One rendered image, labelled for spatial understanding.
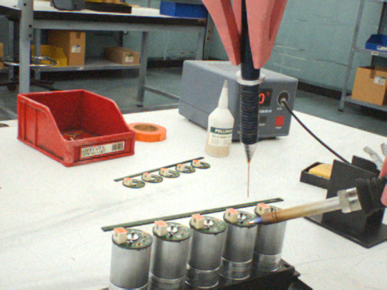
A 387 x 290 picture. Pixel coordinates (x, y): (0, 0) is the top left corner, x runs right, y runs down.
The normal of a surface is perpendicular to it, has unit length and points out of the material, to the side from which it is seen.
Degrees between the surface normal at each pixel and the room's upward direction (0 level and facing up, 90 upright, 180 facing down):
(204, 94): 90
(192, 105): 90
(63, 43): 91
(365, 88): 89
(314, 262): 0
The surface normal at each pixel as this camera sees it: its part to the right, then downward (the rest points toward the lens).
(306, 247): 0.11, -0.95
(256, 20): -0.40, 0.78
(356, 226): -0.75, 0.12
